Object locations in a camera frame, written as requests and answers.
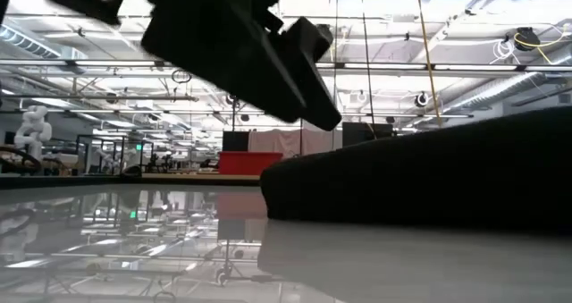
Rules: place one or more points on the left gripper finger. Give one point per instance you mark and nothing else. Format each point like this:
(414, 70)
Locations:
(223, 57)
(313, 70)

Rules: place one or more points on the black towel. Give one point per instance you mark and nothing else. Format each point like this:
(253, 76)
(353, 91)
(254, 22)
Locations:
(424, 182)

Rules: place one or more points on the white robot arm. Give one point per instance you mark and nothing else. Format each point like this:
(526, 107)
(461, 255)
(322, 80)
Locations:
(33, 128)

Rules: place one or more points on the black monitor on stand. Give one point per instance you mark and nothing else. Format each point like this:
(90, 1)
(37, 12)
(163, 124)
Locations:
(357, 133)

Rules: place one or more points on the beige hanging cloth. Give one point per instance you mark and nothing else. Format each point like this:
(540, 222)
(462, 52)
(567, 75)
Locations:
(277, 142)

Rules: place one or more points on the black square panel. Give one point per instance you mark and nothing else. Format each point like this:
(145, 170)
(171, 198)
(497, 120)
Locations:
(235, 141)

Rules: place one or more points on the red bin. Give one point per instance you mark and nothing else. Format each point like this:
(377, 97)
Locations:
(246, 162)

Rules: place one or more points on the silver ventilation duct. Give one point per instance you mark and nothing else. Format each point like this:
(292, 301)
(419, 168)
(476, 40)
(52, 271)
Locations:
(27, 44)
(500, 88)

